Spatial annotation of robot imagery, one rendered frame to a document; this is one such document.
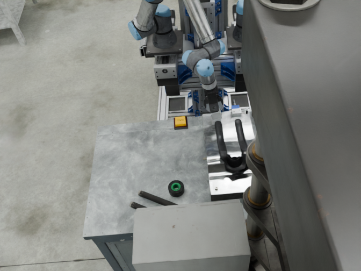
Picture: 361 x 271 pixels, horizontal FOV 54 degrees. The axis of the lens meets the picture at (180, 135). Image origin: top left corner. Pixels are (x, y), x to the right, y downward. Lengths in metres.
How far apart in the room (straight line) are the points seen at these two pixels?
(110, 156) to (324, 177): 1.67
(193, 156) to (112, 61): 2.26
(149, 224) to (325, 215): 0.66
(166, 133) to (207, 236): 1.16
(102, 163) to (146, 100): 1.52
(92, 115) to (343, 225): 3.14
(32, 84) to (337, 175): 3.77
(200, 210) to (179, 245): 0.11
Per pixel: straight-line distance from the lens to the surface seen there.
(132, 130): 2.10
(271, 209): 1.21
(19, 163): 3.34
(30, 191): 3.12
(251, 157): 1.00
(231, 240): 0.95
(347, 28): 0.63
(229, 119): 1.96
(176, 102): 3.04
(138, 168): 1.92
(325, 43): 0.59
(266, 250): 1.42
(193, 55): 1.76
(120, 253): 2.05
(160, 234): 0.97
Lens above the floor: 2.35
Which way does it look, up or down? 50 degrees down
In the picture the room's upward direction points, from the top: 8 degrees counter-clockwise
